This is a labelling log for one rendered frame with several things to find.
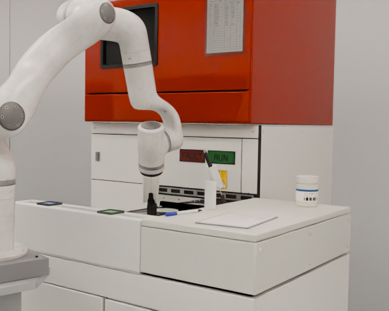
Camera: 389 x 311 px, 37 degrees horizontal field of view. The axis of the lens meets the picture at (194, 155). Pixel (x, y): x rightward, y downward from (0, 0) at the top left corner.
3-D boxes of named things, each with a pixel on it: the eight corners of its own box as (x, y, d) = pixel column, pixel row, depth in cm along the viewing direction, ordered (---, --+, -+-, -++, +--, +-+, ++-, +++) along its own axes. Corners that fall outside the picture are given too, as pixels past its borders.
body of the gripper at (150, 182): (141, 160, 194) (141, 188, 199) (138, 174, 185) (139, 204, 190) (163, 160, 194) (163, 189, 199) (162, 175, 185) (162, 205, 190)
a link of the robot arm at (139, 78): (160, 55, 189) (174, 145, 197) (117, 65, 180) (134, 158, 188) (175, 55, 181) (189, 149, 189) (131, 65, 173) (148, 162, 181)
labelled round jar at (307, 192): (301, 203, 191) (302, 174, 190) (321, 205, 187) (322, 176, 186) (291, 205, 185) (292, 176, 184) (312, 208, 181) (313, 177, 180)
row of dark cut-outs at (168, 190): (157, 192, 231) (157, 186, 231) (254, 202, 206) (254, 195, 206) (156, 192, 231) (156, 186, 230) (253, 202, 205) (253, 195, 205)
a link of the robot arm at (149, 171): (139, 155, 193) (139, 162, 194) (137, 168, 185) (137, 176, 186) (164, 155, 193) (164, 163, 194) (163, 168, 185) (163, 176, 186)
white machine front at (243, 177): (94, 213, 254) (95, 122, 252) (259, 237, 208) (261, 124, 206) (89, 214, 252) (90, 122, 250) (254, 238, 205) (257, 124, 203)
